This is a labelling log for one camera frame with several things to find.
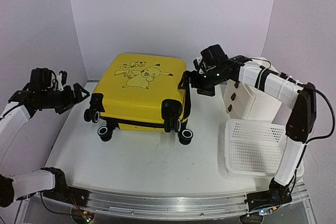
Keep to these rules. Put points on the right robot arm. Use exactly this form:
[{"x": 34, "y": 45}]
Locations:
[{"x": 298, "y": 112}]

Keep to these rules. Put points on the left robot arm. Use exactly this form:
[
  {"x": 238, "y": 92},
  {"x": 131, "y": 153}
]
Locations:
[{"x": 46, "y": 90}]

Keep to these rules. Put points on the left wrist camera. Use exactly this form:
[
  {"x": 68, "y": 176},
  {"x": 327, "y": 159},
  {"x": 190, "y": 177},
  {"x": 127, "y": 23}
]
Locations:
[{"x": 60, "y": 81}]

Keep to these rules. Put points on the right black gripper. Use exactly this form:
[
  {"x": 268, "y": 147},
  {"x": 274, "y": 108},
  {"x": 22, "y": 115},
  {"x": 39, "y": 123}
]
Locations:
[{"x": 194, "y": 81}]

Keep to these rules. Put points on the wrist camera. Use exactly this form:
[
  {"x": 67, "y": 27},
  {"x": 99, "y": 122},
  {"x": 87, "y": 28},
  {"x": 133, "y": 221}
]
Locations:
[
  {"x": 60, "y": 81},
  {"x": 200, "y": 65}
]

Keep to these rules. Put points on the white perforated plastic basket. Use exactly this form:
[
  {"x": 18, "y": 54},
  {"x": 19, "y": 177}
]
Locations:
[{"x": 253, "y": 148}]

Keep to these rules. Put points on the yellow cartoon print suitcase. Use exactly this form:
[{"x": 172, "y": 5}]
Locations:
[{"x": 142, "y": 93}]

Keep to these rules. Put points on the white drawer cabinet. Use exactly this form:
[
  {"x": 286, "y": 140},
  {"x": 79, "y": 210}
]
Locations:
[{"x": 245, "y": 102}]

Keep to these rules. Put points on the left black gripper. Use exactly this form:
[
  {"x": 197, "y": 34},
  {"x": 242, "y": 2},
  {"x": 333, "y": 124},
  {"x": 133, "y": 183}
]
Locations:
[{"x": 70, "y": 100}]

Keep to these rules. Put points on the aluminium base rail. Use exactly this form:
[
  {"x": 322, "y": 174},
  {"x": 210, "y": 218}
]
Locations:
[{"x": 175, "y": 208}]

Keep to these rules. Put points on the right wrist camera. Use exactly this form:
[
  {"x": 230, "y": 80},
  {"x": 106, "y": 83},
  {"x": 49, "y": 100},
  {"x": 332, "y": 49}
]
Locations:
[{"x": 200, "y": 65}]

